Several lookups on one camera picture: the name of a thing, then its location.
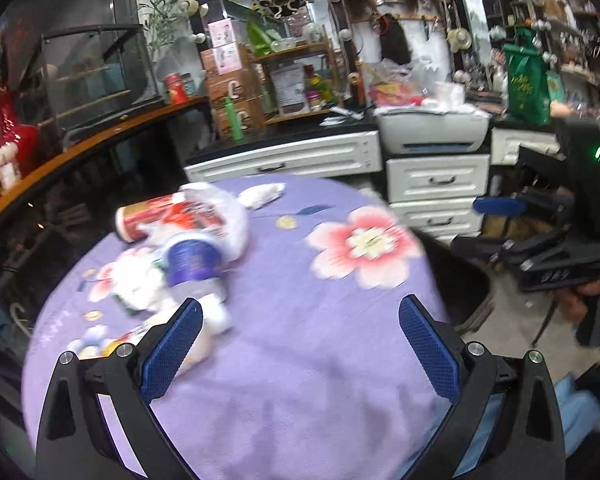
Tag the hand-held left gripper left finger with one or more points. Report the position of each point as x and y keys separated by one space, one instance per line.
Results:
x=172 y=355

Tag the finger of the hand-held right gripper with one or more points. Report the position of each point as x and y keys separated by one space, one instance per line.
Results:
x=485 y=247
x=500 y=206

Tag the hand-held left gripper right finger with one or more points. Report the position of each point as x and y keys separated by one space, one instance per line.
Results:
x=430 y=355

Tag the beige paper wrapper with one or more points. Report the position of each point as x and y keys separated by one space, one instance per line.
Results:
x=200 y=350

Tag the white red snack wrapper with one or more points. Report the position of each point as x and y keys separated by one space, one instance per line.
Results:
x=132 y=335

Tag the black trash bin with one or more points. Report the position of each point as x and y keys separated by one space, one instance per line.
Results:
x=467 y=290

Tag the large white tissue wad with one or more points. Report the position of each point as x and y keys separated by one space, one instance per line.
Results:
x=137 y=280

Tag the red canister with white lid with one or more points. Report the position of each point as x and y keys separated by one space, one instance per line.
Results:
x=140 y=215

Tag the white red printed plastic bag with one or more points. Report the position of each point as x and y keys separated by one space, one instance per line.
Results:
x=230 y=220

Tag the white tissue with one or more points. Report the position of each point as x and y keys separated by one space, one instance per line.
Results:
x=260 y=195

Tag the white three-drawer cabinet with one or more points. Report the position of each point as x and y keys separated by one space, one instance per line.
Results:
x=437 y=195

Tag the white side cabinet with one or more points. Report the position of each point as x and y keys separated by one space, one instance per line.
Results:
x=525 y=142

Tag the white grey printer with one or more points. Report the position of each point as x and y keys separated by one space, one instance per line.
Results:
x=432 y=130

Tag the green tote bag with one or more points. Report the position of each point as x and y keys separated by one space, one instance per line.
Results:
x=525 y=82

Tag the purple floral tablecloth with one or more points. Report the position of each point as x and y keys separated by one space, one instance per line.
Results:
x=305 y=385

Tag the heap of plastic bags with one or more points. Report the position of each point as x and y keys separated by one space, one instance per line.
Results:
x=410 y=85

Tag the person's blue jeans leg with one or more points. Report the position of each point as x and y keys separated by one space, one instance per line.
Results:
x=577 y=410

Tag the small straw hat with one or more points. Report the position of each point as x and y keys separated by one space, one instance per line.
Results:
x=459 y=40

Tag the colourful small bottles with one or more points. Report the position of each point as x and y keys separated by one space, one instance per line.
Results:
x=316 y=90

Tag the curved wooden counter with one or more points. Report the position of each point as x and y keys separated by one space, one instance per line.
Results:
x=95 y=145

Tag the white wide drawer cabinet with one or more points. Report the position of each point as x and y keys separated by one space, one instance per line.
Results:
x=280 y=157

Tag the wooden shelf rack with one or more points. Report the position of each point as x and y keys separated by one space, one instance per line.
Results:
x=325 y=50

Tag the printed paper sign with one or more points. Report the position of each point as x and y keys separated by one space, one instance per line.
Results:
x=290 y=87

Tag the green bottle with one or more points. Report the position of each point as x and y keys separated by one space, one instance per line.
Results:
x=235 y=120

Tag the brown cardboard box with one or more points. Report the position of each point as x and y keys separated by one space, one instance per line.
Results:
x=252 y=120
x=232 y=87

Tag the red tin can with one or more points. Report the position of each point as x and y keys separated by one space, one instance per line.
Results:
x=174 y=89

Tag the teal tin can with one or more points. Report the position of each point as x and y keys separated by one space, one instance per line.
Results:
x=190 y=86

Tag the pink printed box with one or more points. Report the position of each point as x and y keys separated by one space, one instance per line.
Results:
x=221 y=58
x=225 y=32

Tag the glass display case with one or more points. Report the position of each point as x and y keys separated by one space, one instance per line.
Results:
x=90 y=60

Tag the green leafy plant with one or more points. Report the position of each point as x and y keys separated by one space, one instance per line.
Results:
x=167 y=5

